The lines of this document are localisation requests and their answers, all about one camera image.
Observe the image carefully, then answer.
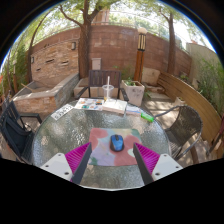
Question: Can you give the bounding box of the slim tree trunk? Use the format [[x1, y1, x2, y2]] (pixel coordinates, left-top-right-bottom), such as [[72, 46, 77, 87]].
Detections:
[[158, 8, 177, 75]]

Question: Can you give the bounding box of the leaning stone slab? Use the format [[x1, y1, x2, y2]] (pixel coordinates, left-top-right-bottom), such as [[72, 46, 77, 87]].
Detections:
[[141, 67, 162, 87]]

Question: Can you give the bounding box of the floral pastel mouse pad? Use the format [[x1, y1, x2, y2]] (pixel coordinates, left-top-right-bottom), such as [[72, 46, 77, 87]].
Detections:
[[88, 127, 144, 167]]

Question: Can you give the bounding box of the white printed label strip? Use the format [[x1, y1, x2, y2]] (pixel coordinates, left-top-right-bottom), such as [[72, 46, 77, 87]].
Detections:
[[50, 103, 74, 121]]

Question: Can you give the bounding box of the colourful printed pamphlet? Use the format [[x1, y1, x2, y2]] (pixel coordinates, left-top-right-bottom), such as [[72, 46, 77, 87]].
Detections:
[[74, 97, 104, 111]]

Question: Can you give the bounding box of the brown wicker metal chair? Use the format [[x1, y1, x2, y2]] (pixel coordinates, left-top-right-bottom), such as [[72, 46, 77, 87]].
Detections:
[[154, 105, 204, 162]]

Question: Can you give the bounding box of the blue computer mouse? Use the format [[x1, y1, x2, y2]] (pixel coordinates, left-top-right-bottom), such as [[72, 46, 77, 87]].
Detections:
[[110, 134, 125, 153]]

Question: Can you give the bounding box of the dark wooden slatted chair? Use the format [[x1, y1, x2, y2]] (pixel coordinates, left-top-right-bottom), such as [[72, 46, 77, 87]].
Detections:
[[74, 69, 130, 102]]

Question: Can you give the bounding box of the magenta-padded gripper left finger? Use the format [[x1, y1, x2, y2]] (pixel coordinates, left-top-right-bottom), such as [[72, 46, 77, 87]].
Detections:
[[39, 142, 93, 185]]

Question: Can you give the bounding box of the black metal chair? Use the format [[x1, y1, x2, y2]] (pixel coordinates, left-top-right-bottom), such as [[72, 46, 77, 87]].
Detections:
[[0, 99, 43, 163]]

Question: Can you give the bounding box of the white and blue booklet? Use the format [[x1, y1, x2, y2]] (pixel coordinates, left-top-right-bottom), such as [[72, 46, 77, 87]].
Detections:
[[125, 104, 143, 117]]

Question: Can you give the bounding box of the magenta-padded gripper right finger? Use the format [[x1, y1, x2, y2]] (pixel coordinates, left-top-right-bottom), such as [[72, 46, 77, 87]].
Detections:
[[132, 142, 184, 186]]

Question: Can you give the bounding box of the raised stone planter bed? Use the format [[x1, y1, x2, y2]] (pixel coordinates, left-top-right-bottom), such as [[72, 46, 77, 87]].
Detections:
[[12, 72, 80, 116]]

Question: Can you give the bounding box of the forked tree trunk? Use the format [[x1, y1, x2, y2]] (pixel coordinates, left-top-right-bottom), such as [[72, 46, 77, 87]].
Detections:
[[58, 0, 108, 79]]

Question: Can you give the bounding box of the wooden lamp post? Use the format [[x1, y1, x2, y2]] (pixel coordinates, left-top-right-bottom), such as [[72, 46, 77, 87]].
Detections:
[[133, 27, 148, 83]]

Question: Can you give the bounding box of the clear plastic cup with straw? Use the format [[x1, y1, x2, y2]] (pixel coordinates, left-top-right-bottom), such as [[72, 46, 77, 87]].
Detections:
[[101, 75, 115, 102]]

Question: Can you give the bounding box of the grey wall utility box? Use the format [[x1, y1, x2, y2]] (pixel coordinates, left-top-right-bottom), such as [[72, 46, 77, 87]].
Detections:
[[91, 57, 102, 71]]

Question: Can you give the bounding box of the white book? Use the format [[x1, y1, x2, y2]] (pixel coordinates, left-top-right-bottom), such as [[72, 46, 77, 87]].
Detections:
[[101, 98, 128, 116]]

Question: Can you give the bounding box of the green marker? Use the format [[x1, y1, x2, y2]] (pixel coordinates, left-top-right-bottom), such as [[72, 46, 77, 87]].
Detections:
[[140, 112, 155, 123]]

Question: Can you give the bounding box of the curved wooden bench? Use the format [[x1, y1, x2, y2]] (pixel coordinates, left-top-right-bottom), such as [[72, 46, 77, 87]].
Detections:
[[156, 71, 224, 151]]

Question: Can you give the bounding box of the concrete planter with plants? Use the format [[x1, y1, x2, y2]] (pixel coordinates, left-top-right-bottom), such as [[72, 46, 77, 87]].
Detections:
[[119, 79, 146, 108]]

